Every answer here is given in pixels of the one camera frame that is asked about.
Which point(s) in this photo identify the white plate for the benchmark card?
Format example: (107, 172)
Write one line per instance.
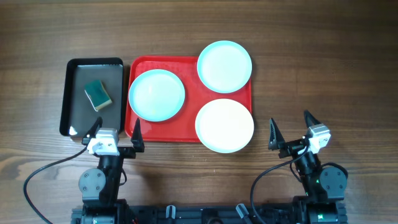
(224, 126)

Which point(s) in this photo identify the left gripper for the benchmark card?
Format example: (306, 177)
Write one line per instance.
(130, 152)

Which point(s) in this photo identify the red plastic tray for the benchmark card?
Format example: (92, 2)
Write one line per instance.
(181, 127)

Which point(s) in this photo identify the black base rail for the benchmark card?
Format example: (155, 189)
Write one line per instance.
(270, 213)

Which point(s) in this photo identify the black metal tray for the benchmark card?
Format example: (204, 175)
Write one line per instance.
(78, 114)

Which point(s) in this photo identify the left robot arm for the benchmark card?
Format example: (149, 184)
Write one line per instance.
(100, 185)

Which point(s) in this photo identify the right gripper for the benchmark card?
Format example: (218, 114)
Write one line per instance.
(277, 141)

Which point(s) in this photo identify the light blue plate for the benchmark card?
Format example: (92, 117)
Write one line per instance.
(224, 66)
(156, 95)

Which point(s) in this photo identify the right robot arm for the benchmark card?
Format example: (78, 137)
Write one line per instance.
(324, 184)

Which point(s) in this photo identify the green yellow sponge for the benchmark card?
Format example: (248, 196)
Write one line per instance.
(97, 95)

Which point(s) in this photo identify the light blue plate top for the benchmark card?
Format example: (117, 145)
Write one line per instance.
(224, 66)

